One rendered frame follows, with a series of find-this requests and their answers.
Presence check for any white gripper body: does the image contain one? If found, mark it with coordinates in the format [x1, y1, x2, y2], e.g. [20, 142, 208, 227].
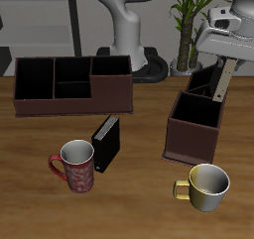
[194, 19, 254, 62]

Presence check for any narrow dark brown desk caddy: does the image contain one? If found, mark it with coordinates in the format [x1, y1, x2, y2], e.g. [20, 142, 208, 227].
[161, 62, 228, 167]

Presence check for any wide dark brown desk caddy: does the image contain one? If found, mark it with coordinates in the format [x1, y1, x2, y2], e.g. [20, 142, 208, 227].
[12, 55, 135, 118]

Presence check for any black book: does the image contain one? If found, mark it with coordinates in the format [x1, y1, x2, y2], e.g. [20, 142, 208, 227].
[90, 114, 121, 175]

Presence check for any green pot plant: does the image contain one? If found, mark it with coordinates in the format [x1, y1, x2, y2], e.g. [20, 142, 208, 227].
[169, 0, 220, 77]

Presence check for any yellow mug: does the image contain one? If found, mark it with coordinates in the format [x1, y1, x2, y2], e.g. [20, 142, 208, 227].
[172, 163, 231, 213]

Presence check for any red patterned mug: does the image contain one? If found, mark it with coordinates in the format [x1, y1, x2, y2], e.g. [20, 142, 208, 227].
[48, 139, 96, 194]

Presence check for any grey shelf unit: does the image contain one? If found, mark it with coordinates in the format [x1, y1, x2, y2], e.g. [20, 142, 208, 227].
[0, 0, 75, 58]

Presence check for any dark grey block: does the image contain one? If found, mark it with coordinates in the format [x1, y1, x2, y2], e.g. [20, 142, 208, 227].
[0, 46, 13, 77]

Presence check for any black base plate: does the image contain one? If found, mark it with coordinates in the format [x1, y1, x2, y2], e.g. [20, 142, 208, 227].
[95, 46, 170, 84]

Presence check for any black upright post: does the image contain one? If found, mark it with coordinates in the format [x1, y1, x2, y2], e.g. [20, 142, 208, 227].
[66, 0, 83, 58]

